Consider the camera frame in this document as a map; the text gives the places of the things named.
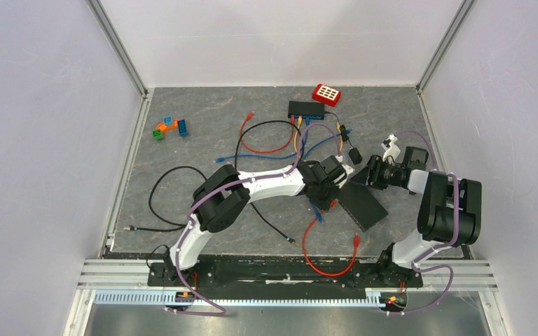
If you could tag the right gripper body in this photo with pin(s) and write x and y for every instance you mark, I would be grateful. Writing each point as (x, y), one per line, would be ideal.
(384, 173)

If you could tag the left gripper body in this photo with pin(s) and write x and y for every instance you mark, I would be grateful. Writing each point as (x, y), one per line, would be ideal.
(323, 197)

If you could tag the black network switch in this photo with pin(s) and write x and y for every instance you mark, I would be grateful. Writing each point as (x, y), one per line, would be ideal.
(306, 109)

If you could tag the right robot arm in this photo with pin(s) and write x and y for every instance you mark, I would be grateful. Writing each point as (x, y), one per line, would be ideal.
(449, 214)

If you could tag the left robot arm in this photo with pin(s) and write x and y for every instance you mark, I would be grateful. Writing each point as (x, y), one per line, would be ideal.
(220, 200)

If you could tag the red keypad box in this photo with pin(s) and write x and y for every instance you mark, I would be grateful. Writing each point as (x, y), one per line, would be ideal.
(326, 95)

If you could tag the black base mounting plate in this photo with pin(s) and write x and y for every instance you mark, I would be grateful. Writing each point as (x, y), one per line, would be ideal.
(252, 277)

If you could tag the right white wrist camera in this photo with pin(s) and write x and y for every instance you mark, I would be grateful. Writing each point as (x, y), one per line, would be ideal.
(392, 151)

